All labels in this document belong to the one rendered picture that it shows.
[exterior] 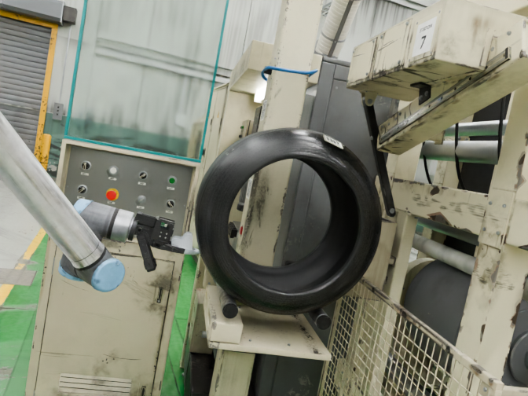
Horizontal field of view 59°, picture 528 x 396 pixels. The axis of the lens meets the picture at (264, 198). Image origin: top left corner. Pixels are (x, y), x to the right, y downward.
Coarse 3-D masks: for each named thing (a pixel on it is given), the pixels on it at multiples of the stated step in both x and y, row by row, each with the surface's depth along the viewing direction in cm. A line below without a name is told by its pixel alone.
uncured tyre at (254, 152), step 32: (288, 128) 134; (224, 160) 130; (256, 160) 128; (320, 160) 131; (352, 160) 134; (224, 192) 128; (352, 192) 135; (224, 224) 128; (352, 224) 160; (224, 256) 130; (320, 256) 162; (352, 256) 136; (224, 288) 135; (256, 288) 132; (288, 288) 158; (320, 288) 135
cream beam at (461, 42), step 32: (448, 0) 106; (384, 32) 140; (448, 32) 107; (480, 32) 109; (352, 64) 163; (384, 64) 135; (416, 64) 116; (448, 64) 110; (480, 64) 109; (384, 96) 168; (416, 96) 157
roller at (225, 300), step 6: (222, 294) 142; (228, 294) 140; (222, 300) 137; (228, 300) 135; (234, 300) 137; (222, 306) 133; (228, 306) 132; (234, 306) 132; (222, 312) 132; (228, 312) 132; (234, 312) 132
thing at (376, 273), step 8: (384, 224) 169; (392, 224) 170; (384, 232) 170; (392, 232) 170; (384, 240) 170; (392, 240) 170; (384, 248) 170; (376, 256) 170; (384, 256) 171; (376, 264) 171; (384, 264) 171; (368, 272) 170; (376, 272) 171; (384, 272) 171; (368, 280) 171; (376, 280) 171; (384, 280) 172; (360, 288) 171; (368, 296) 172; (376, 296) 172
